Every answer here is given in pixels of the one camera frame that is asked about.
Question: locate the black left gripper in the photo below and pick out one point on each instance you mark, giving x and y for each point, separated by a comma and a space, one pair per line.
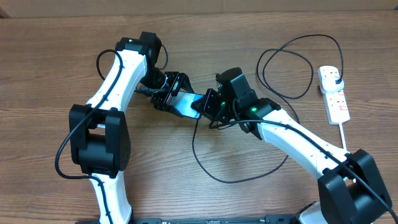
161, 101

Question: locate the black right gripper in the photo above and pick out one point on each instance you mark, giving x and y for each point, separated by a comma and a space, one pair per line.
207, 107

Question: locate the Samsung Galaxy smartphone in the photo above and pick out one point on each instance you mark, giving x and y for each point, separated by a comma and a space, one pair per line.
182, 104

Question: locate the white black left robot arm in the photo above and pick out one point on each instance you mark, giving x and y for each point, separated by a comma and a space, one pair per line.
99, 137

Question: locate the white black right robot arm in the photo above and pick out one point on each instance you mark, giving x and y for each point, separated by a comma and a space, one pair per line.
350, 187

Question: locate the white charger plug adapter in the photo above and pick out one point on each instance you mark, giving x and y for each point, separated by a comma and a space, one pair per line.
331, 84

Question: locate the white power strip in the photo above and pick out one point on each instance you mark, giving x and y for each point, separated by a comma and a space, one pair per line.
335, 103

